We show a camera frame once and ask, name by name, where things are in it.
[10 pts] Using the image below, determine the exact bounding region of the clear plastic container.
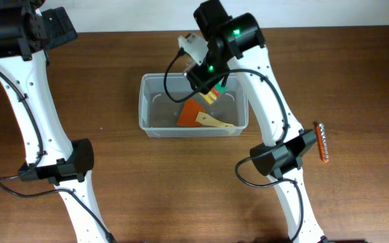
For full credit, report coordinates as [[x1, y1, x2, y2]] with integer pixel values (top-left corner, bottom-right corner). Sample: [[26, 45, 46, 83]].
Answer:
[[138, 74, 249, 138]]

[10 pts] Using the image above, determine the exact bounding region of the red scraper with wooden handle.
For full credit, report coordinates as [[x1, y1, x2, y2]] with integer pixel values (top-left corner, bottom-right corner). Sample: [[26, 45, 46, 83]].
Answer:
[[176, 99, 234, 128]]

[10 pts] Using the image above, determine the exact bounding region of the masonry drill bit red case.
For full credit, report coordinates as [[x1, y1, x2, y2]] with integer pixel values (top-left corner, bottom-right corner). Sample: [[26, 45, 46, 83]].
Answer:
[[315, 123, 330, 163]]

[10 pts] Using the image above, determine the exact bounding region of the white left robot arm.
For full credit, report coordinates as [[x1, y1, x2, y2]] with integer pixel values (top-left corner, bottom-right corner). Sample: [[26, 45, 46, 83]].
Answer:
[[0, 0, 114, 242]]

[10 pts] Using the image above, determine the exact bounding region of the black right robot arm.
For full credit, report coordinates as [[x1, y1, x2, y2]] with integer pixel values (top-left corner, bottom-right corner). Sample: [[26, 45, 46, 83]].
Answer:
[[178, 0, 328, 242]]

